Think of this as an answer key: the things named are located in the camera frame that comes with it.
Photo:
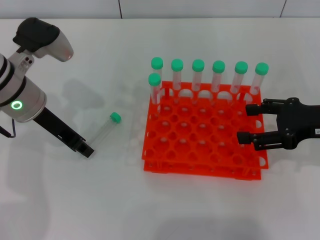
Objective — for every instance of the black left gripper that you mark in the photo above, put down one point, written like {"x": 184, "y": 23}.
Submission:
{"x": 56, "y": 126}

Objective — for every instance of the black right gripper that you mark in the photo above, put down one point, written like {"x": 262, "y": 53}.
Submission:
{"x": 300, "y": 120}

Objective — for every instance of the clear test tube green cap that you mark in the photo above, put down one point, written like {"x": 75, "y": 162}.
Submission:
{"x": 261, "y": 69}
{"x": 154, "y": 79}
{"x": 157, "y": 63}
{"x": 177, "y": 64}
{"x": 198, "y": 65}
{"x": 218, "y": 66}
{"x": 241, "y": 67}
{"x": 115, "y": 117}

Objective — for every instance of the orange test tube rack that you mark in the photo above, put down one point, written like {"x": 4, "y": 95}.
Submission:
{"x": 200, "y": 140}

